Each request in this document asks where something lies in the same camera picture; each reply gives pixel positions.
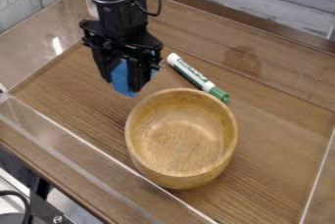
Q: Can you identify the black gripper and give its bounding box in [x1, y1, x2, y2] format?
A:
[80, 0, 163, 92]

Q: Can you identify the blue rectangular block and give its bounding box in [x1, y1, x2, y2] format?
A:
[111, 60, 158, 97]

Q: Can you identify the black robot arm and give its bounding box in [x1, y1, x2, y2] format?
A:
[80, 0, 163, 97]

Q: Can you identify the brown wooden bowl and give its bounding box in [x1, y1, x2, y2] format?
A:
[124, 88, 238, 190]

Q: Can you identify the green white marker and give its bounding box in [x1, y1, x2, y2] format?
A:
[167, 53, 230, 103]

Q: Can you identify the clear acrylic triangle bracket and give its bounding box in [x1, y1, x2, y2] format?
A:
[84, 0, 98, 19]

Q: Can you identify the black cable under table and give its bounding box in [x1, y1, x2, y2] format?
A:
[0, 190, 31, 224]

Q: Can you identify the black metal table bracket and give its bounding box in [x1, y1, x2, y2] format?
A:
[28, 199, 74, 224]

